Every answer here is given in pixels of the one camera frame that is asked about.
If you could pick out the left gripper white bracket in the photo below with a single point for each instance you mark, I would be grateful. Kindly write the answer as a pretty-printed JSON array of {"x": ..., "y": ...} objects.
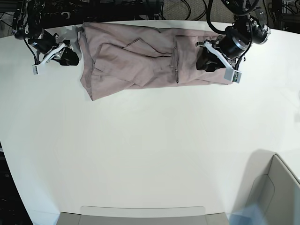
[{"x": 212, "y": 58}]

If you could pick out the blue translucent object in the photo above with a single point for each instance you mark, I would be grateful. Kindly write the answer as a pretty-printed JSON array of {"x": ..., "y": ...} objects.
[{"x": 252, "y": 214}]

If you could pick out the grey bin right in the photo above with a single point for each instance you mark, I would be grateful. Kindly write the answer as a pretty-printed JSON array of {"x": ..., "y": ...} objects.
[{"x": 279, "y": 192}]

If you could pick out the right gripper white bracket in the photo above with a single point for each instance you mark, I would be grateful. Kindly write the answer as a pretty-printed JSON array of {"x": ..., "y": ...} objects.
[{"x": 49, "y": 49}]

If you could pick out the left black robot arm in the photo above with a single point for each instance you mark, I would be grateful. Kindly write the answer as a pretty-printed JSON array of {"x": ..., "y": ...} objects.
[{"x": 229, "y": 48}]

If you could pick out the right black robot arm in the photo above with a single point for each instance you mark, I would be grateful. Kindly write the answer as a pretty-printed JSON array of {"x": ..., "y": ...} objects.
[{"x": 26, "y": 24}]

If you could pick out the mauve pink T-shirt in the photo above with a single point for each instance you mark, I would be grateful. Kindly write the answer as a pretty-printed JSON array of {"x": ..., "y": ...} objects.
[{"x": 119, "y": 57}]

